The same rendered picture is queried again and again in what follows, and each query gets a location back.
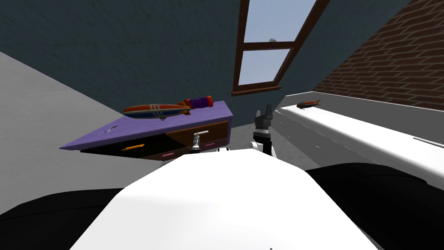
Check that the white cabinet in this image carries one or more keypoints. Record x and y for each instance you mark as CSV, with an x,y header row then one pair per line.
x,y
364,142

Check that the small silver object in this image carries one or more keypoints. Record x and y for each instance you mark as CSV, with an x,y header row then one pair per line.
x,y
108,131

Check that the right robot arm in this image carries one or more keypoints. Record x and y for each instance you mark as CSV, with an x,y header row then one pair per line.
x,y
367,205

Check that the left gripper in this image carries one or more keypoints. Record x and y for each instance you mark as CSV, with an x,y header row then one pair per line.
x,y
201,133

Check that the brown framed window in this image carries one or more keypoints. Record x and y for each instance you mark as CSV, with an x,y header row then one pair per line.
x,y
274,45

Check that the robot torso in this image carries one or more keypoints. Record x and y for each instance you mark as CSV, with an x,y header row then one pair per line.
x,y
222,201

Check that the purple desk with brown drawers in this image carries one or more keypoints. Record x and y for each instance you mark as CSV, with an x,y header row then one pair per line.
x,y
145,130

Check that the large red blue toy airship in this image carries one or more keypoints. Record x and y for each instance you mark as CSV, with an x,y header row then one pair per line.
x,y
156,111

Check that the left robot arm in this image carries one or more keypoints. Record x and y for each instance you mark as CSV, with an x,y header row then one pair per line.
x,y
52,222

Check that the small red toy airship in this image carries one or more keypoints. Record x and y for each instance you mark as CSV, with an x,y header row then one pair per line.
x,y
308,104

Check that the red purple ribbed toy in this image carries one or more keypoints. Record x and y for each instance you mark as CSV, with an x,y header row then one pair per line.
x,y
199,102

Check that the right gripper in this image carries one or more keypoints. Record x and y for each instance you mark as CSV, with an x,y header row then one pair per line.
x,y
263,123

